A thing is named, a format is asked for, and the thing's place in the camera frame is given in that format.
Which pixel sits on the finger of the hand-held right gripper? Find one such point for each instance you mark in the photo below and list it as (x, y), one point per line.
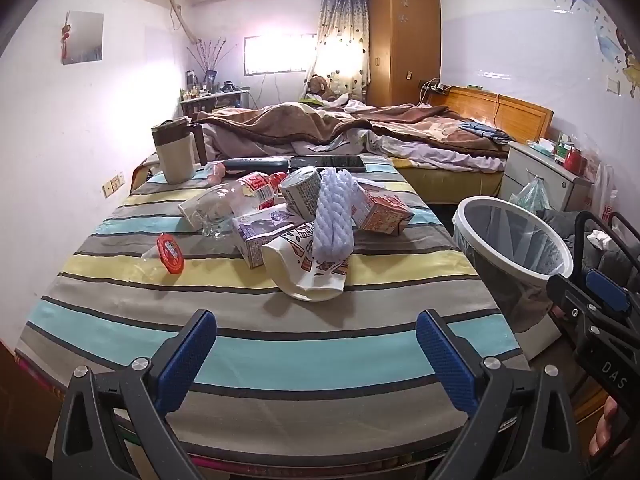
(607, 290)
(567, 300)

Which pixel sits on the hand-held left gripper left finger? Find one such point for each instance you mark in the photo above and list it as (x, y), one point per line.
(187, 355)

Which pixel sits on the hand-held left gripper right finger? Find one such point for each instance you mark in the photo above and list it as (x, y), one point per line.
(445, 360)

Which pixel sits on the white bin with liner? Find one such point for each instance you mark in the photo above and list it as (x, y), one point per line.
(462, 230)

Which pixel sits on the purple milk carton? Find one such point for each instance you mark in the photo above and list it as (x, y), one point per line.
(260, 232)

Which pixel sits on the clear crushed plastic bottle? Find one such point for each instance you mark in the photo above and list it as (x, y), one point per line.
(220, 205)

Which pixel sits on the orange drink carton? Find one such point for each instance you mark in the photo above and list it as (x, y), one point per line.
(382, 210)

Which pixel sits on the pink wrapper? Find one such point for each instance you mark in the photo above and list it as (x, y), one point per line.
(212, 175)

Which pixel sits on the white foam fruit net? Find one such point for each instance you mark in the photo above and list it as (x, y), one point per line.
(332, 215)

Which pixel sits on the person's right hand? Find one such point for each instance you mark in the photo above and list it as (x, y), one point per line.
(610, 430)

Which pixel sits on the crumpled white tissue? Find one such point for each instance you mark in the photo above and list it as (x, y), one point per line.
(597, 239)

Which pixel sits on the black chair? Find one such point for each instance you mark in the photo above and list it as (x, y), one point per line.
(576, 245)

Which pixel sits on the striped tablecloth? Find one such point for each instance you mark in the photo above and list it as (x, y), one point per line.
(280, 340)

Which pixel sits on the white plastic bag red print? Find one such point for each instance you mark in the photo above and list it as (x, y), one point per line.
(602, 190)

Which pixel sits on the clear plastic bag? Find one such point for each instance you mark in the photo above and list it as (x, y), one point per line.
(532, 197)

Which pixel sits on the grey nightstand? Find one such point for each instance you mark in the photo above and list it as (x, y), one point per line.
(535, 175)

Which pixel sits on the red jar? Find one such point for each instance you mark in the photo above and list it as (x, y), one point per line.
(574, 162)

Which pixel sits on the green boxes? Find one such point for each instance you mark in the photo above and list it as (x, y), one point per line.
(565, 147)

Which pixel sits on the green tissue pack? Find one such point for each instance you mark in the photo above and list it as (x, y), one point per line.
(541, 146)

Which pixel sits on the yellow mattress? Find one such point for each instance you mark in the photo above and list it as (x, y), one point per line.
(450, 182)

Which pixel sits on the blue folded cloth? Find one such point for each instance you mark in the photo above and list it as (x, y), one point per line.
(482, 131)

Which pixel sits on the wooden bed headboard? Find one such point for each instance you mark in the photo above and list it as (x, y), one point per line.
(515, 112)

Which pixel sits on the beige thermos jug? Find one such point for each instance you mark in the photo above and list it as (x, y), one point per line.
(175, 157)

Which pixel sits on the dark glasses case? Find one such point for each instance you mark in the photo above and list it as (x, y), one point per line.
(255, 165)

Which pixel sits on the bed with brown blanket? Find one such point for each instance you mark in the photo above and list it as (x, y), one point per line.
(430, 152)

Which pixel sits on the black smartphone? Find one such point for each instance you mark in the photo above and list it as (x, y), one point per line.
(327, 162)

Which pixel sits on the brown blanket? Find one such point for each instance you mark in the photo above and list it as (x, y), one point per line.
(280, 125)

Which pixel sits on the power strip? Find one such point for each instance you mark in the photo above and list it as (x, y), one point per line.
(434, 87)

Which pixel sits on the cluttered white shelf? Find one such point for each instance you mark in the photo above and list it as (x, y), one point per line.
(215, 102)

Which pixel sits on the vase with dry branches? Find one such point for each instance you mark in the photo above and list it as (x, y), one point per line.
(210, 67)

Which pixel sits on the brown teddy bear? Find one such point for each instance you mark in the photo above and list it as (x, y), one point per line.
(319, 87)

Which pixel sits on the wooden wardrobe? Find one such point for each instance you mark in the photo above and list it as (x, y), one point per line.
(405, 40)

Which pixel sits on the window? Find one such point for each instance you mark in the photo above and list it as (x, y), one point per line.
(275, 55)

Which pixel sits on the spotted curtain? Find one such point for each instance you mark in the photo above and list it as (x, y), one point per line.
(345, 40)

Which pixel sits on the red hanging knot ornament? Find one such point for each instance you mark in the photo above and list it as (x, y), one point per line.
(65, 40)

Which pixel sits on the wall socket row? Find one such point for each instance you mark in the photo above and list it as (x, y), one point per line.
(114, 185)

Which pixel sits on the wall switch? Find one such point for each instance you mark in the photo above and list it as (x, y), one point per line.
(614, 85)

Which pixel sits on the cartoon couple wall sticker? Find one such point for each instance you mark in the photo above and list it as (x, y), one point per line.
(625, 55)

